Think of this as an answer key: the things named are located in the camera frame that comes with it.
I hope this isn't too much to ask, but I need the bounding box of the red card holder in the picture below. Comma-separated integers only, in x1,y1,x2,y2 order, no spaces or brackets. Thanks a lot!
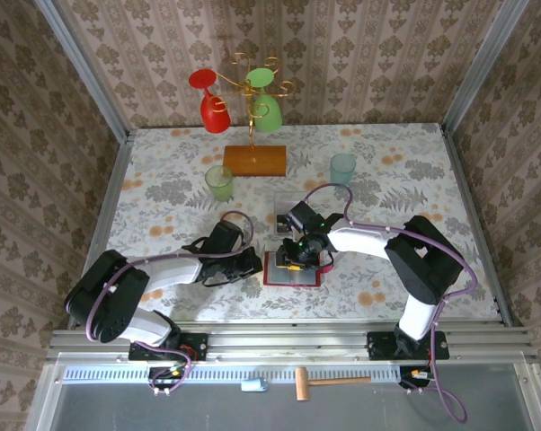
262,250,335,290

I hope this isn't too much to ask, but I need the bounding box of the grey olive card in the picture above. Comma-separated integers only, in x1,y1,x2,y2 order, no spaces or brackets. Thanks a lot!
275,192,308,216

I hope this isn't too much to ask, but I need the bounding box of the clear plastic card box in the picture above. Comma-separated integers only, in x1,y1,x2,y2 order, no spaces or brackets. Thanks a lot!
272,190,311,236

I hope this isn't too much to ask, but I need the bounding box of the teal plastic tumbler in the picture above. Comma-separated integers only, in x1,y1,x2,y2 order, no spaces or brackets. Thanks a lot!
329,153,358,189

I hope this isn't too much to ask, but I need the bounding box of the green plastic tumbler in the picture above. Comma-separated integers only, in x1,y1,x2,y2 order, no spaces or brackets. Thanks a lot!
204,164,235,203

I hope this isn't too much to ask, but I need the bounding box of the wooden mallet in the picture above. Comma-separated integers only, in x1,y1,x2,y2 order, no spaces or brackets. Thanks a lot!
295,366,372,402

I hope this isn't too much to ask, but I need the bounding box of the floral tablecloth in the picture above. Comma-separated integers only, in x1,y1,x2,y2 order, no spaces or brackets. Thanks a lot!
87,122,501,323

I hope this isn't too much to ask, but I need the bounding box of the green wine glass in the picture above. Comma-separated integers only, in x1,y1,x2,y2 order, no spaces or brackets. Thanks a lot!
244,66,284,134

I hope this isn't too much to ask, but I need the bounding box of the red wine glass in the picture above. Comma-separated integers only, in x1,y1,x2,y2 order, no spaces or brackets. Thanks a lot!
188,68,233,135

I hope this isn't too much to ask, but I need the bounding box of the grey metal panel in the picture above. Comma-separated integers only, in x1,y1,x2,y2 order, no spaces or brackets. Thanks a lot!
25,354,541,431

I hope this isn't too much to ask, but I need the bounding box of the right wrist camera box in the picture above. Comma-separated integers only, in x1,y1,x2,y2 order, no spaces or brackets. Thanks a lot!
284,200,325,233

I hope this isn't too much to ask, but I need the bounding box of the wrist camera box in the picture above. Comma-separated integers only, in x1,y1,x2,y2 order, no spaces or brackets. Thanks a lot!
207,220,244,252
284,200,325,233

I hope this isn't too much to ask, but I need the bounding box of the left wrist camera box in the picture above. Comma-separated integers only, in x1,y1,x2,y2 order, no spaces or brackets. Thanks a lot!
207,220,244,252

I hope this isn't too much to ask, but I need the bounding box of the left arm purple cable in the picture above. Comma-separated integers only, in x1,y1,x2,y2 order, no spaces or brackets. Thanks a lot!
84,209,255,397

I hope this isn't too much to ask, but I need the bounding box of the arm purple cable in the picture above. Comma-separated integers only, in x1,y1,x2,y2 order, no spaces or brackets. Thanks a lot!
84,209,255,397
304,182,480,424

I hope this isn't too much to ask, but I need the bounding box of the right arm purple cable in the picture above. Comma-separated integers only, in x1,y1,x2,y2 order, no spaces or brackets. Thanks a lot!
304,182,480,424

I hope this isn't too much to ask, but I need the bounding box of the aluminium cross rail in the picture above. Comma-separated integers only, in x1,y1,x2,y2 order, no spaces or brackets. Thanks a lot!
45,326,539,363

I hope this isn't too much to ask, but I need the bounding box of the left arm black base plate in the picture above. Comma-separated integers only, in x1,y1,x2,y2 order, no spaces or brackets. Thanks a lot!
129,332,209,362

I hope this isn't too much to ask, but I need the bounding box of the gold wire rack wooden base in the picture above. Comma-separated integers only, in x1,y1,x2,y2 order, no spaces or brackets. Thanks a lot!
207,51,296,179

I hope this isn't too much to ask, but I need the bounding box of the white slotted cable duct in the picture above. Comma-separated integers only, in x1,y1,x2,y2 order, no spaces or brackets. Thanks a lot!
62,365,406,385

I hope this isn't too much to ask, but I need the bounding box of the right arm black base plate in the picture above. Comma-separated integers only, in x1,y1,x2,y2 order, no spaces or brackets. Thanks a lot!
367,330,450,361

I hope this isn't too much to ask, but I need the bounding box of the black connector with wires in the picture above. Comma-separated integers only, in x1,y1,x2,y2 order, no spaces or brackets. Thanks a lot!
398,365,436,396
146,365,189,399

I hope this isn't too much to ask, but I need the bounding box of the aluminium table side rail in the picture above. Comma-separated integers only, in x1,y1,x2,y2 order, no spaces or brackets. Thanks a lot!
440,128,526,329
66,132,135,331

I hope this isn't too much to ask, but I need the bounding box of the aluminium corner post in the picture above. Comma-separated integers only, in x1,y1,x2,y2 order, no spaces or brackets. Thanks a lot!
34,0,131,144
439,0,531,136

